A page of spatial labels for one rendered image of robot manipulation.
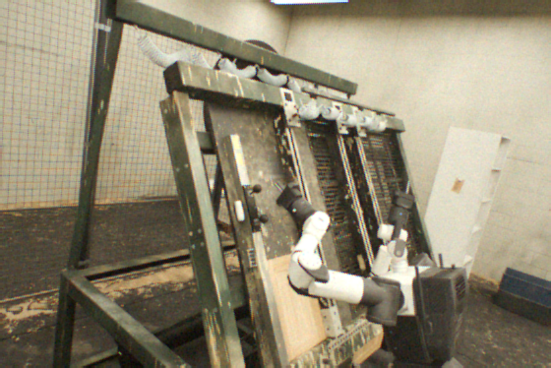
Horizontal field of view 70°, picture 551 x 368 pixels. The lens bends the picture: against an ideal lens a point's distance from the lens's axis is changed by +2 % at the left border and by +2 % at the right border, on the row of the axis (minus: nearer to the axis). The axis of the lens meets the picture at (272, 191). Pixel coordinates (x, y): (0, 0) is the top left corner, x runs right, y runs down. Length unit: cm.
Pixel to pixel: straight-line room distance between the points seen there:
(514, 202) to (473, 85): 184
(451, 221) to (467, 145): 96
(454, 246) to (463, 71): 286
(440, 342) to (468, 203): 391
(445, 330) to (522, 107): 543
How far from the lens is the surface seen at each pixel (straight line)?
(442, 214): 543
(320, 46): 827
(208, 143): 166
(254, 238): 159
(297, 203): 154
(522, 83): 676
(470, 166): 533
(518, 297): 577
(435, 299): 149
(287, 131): 193
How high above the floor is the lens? 185
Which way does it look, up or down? 12 degrees down
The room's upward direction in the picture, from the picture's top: 11 degrees clockwise
